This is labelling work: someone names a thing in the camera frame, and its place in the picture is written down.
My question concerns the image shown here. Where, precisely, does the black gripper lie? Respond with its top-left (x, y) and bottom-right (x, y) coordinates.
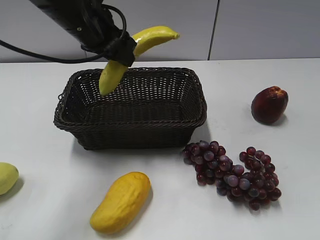
top-left (30, 0), bottom-right (137, 67)

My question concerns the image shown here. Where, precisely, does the yellow banana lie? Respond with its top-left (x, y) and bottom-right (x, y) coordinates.
top-left (98, 25), bottom-right (180, 96)

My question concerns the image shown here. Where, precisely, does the black wicker basket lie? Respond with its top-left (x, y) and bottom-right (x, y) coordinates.
top-left (53, 67), bottom-right (207, 151)

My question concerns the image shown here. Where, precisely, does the yellow mango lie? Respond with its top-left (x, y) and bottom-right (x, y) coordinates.
top-left (89, 171), bottom-right (151, 235)

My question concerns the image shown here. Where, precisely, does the red apple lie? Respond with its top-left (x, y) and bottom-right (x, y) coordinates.
top-left (251, 86), bottom-right (289, 125)

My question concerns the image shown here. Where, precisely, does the green mango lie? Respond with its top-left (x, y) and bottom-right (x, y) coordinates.
top-left (0, 162), bottom-right (19, 195)

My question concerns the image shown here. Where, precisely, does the purple grape bunch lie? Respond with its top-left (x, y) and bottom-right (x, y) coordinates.
top-left (180, 140), bottom-right (282, 211)

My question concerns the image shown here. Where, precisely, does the black cable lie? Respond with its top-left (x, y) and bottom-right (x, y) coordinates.
top-left (0, 3), bottom-right (127, 64)

